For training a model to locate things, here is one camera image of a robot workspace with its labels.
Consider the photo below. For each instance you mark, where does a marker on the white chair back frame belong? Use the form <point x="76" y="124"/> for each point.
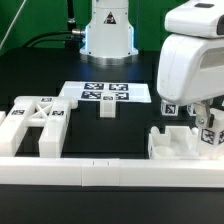
<point x="52" y="114"/>

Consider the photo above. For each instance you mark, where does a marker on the white chair seat panel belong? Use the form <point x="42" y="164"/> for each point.
<point x="176" y="143"/>

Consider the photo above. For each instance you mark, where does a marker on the white U-shaped fence frame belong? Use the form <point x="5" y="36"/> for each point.
<point x="202" y="172"/>

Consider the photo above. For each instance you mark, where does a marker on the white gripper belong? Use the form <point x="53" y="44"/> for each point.
<point x="191" y="69"/>

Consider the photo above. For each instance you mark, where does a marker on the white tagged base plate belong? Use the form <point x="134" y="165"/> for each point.
<point x="92" y="91"/>

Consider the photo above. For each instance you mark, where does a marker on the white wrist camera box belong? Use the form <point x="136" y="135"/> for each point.
<point x="202" y="18"/>

